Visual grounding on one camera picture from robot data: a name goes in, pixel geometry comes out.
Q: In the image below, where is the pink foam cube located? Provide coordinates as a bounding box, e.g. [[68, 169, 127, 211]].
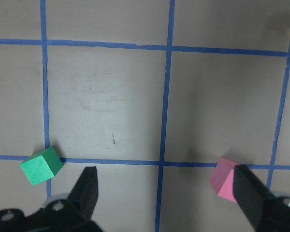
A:
[[210, 157, 239, 203]]

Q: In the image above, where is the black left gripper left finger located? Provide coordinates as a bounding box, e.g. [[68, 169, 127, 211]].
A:
[[68, 166, 98, 220]]

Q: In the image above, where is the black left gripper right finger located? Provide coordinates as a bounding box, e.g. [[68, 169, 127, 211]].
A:
[[233, 165, 276, 231]]

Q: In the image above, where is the green foam cube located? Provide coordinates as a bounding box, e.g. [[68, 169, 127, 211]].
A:
[[20, 146, 63, 186]]

